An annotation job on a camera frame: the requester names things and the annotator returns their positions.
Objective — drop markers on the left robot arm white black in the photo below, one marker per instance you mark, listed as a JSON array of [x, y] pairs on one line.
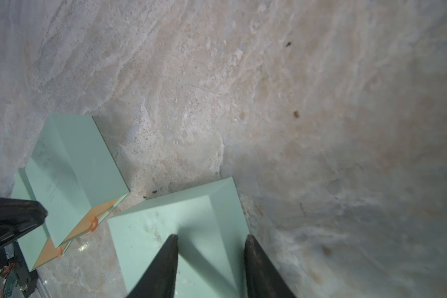
[[15, 275]]

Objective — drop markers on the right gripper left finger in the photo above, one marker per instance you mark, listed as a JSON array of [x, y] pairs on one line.
[[159, 279]]

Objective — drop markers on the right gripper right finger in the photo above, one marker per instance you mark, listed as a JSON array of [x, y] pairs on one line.
[[263, 279]]

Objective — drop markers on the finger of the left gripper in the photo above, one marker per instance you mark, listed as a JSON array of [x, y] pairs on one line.
[[18, 217]]

